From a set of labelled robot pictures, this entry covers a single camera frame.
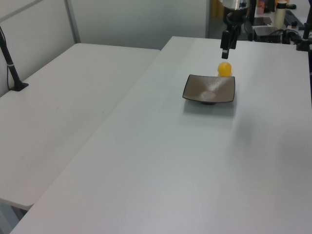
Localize black pole stand with base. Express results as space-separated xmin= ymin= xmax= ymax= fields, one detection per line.
xmin=0 ymin=25 xmax=29 ymax=92

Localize white cylindrical bottle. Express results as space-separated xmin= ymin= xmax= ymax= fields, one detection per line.
xmin=274 ymin=0 xmax=288 ymax=28

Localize square brown ceramic plate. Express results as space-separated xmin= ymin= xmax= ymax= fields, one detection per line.
xmin=182 ymin=74 xmax=236 ymax=106

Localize yellow wooden panel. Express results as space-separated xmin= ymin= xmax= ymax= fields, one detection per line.
xmin=209 ymin=0 xmax=224 ymax=18

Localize black cable bundle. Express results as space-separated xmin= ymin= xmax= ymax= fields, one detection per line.
xmin=282 ymin=29 xmax=298 ymax=45

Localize black camera stand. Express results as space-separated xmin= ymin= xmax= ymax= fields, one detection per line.
xmin=295 ymin=23 xmax=312 ymax=52

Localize yellow lemon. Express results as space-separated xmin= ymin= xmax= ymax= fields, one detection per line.
xmin=217 ymin=61 xmax=233 ymax=78

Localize Franka gripper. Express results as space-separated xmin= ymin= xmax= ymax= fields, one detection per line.
xmin=220 ymin=6 xmax=248 ymax=60

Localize grey metal partition post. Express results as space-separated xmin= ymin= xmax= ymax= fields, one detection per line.
xmin=64 ymin=0 xmax=81 ymax=45

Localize flat black pad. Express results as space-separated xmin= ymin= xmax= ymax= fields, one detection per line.
xmin=253 ymin=16 xmax=273 ymax=26

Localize white table leg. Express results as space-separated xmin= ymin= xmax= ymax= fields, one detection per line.
xmin=0 ymin=205 xmax=13 ymax=234

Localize black keyboard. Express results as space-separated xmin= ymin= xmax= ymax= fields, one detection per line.
xmin=284 ymin=10 xmax=300 ymax=25

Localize grey box device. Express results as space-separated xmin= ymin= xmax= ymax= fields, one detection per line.
xmin=253 ymin=25 xmax=285 ymax=42

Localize thin black stand cable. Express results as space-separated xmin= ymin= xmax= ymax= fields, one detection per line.
xmin=6 ymin=64 xmax=12 ymax=91

